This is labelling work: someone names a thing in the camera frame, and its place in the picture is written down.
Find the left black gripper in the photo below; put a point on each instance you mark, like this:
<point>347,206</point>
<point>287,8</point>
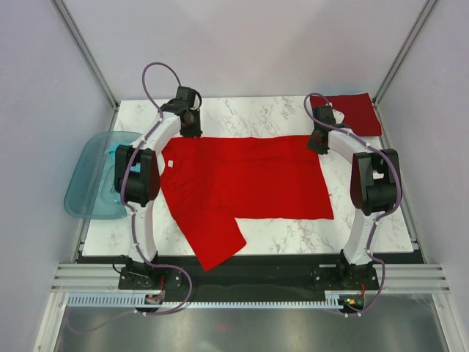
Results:
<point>196,132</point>

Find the bright red t shirt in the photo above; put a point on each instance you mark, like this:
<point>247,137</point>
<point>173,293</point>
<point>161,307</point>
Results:
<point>210,183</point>

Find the right aluminium frame post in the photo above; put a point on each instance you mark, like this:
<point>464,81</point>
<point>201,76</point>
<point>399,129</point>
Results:
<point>418,25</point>

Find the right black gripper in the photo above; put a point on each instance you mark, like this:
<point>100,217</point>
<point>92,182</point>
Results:
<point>313,146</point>

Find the aluminium frame post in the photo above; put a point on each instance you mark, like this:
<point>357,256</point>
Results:
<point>418,25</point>
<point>75,33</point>

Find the white slotted cable duct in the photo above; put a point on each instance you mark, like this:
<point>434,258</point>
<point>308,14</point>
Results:
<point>148,301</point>

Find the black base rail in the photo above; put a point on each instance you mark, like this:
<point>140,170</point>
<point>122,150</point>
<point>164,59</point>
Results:
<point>250,278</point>

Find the translucent blue plastic bin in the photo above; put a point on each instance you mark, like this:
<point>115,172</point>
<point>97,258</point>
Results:
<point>91,193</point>

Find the left aluminium frame post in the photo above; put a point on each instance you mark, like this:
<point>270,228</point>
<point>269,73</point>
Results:
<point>75,33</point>

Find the folded dark red t shirt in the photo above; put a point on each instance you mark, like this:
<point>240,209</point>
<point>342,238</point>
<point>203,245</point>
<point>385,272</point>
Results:
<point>358,113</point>

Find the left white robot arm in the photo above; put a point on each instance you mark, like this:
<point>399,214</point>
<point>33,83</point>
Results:
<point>137,175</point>

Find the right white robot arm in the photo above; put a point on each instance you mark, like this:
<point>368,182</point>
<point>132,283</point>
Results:
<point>375,192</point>

